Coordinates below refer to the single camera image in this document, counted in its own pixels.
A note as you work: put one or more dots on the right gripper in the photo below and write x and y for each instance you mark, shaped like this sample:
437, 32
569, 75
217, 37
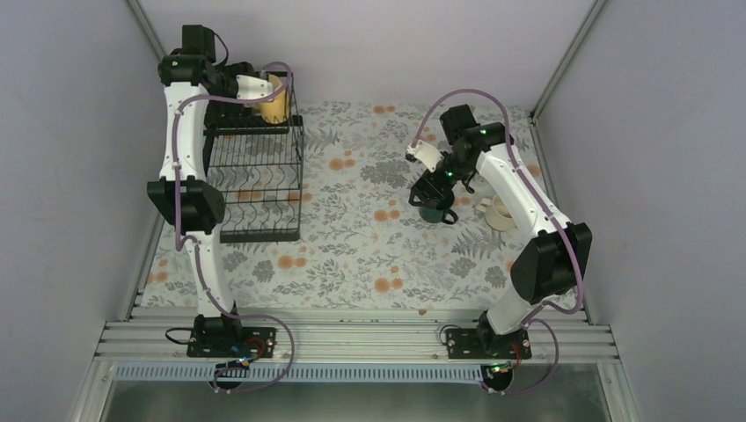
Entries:
442, 191

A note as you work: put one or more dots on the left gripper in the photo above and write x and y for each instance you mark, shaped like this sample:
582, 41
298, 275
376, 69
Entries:
244, 67

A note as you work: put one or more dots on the dark green mug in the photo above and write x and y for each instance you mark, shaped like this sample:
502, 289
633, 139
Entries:
436, 213

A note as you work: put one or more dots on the yellow cup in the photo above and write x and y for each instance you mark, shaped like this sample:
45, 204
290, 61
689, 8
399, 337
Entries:
276, 111

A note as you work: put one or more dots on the beige mug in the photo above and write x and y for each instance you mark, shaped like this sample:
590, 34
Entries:
496, 214

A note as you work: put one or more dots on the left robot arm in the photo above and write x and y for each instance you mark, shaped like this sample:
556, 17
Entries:
192, 76

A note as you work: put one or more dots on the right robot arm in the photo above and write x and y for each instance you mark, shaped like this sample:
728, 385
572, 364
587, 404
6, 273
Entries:
556, 254

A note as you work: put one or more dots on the floral tablecloth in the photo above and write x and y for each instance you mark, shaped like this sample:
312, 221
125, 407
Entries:
361, 244

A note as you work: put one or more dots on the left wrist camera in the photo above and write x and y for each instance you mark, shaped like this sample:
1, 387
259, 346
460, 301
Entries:
253, 88

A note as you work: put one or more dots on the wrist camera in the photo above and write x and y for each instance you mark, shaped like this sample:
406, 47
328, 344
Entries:
424, 153
253, 88

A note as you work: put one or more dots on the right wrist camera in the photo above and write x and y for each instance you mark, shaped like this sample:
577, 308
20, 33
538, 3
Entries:
424, 153

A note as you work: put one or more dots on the black wire dish rack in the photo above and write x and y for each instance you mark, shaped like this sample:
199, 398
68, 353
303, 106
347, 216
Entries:
259, 170

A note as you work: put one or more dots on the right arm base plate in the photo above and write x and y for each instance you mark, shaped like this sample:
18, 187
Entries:
481, 343

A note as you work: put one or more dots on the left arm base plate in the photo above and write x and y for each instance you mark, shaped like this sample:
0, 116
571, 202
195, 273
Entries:
250, 343

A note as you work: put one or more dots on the aluminium rail frame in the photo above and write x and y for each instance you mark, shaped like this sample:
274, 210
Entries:
357, 336

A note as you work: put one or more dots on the slotted cable duct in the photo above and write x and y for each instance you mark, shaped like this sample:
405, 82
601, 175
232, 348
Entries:
299, 372

